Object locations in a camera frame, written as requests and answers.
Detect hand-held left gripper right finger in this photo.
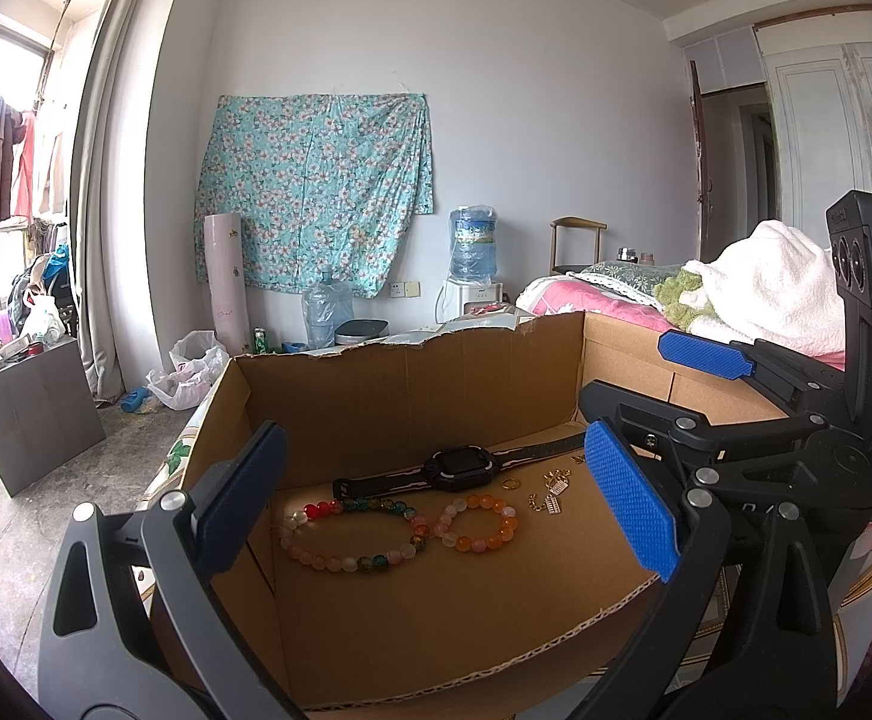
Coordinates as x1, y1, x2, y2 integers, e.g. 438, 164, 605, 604
556, 420, 857, 720

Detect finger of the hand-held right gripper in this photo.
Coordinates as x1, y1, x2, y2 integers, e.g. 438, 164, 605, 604
577, 379, 821, 482
658, 328, 849, 421

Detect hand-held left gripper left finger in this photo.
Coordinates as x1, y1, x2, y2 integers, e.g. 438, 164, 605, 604
37, 420, 309, 720

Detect multicoloured bead bracelet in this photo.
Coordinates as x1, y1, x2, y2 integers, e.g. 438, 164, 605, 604
278, 493, 431, 575

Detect pink orange bead bracelet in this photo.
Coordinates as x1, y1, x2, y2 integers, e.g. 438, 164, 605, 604
431, 491, 521, 552

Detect black smartwatch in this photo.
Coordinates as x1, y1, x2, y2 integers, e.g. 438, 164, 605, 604
332, 431, 588, 500

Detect brown cardboard box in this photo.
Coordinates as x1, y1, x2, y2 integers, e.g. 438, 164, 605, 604
139, 310, 801, 713

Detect green fuzzy cloth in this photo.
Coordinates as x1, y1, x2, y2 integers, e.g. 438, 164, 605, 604
653, 266, 714, 331

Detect white fluffy towel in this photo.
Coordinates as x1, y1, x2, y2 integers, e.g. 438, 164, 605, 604
687, 219, 846, 353

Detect lace trimmed floral pillow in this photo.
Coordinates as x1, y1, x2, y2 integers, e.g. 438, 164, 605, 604
578, 261, 688, 293

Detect white plastic bag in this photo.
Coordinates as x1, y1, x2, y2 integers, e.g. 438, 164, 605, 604
146, 330, 230, 412

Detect pink blanket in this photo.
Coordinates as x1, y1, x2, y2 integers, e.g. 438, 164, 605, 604
517, 276, 846, 372

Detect wooden chair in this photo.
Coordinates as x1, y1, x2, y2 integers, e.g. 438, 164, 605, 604
550, 217, 608, 277

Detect brown wooden door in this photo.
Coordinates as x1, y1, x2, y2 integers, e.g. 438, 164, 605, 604
687, 60, 707, 263

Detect white wardrobe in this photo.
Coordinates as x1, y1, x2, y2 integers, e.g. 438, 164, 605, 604
754, 30, 872, 241

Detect white water dispenser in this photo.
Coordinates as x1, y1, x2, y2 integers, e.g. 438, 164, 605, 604
436, 279, 506, 327

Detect empty clear water jug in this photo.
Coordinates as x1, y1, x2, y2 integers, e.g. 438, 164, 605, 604
301, 264, 354, 350

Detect grey lidded bin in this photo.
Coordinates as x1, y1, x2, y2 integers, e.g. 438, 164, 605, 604
334, 319, 390, 346

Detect pale pink rolled mat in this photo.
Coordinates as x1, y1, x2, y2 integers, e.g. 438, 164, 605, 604
203, 212, 249, 357

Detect grey cabinet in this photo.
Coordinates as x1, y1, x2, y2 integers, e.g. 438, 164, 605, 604
0, 334, 107, 497

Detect blue water dispenser bottle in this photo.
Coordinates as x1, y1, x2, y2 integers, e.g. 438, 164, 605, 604
448, 204, 501, 284

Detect pile of clothes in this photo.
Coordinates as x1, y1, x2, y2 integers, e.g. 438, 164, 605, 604
4, 244, 77, 346

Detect grey curtain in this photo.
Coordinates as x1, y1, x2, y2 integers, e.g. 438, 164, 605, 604
68, 0, 182, 402

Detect hanging clothes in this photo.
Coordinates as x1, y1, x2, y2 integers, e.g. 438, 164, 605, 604
0, 94, 69, 271

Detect teal floral wall cloth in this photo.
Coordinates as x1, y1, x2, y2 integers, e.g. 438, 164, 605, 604
194, 92, 437, 299

